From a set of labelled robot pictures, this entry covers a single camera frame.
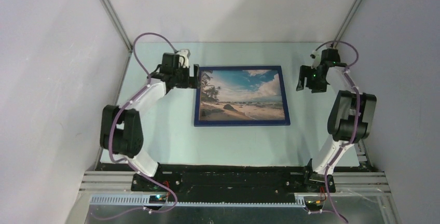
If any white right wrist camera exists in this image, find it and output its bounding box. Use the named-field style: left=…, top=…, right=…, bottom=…
left=310, top=50, right=321, bottom=69

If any grey slotted cable duct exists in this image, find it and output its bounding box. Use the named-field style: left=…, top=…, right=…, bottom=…
left=90, top=194, right=306, bottom=208

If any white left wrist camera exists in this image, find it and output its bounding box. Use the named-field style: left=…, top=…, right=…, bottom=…
left=176, top=49, right=190, bottom=68

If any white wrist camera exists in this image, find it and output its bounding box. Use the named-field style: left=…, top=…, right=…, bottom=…
left=310, top=50, right=321, bottom=69
left=176, top=49, right=190, bottom=68

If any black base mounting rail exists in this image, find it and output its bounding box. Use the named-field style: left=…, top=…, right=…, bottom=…
left=152, top=171, right=325, bottom=193

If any left aluminium corner post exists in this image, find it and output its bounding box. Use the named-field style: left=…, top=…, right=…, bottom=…
left=99, top=0, right=133, bottom=52

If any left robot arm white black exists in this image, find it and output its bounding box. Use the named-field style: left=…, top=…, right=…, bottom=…
left=100, top=49, right=200, bottom=191

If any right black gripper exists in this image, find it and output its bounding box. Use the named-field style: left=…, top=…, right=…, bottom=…
left=296, top=65, right=327, bottom=93

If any wooden picture frame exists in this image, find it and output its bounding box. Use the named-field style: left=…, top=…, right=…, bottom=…
left=193, top=65, right=292, bottom=127

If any beach photo print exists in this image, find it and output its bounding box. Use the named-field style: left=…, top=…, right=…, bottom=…
left=198, top=69, right=286, bottom=122

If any aluminium corner post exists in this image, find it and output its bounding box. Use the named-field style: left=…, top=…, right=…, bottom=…
left=99, top=0, right=133, bottom=52
left=334, top=0, right=364, bottom=47

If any right aluminium corner post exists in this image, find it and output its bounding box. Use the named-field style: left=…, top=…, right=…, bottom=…
left=334, top=0, right=364, bottom=47

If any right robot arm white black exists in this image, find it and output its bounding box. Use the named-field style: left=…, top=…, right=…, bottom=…
left=296, top=48, right=377, bottom=192

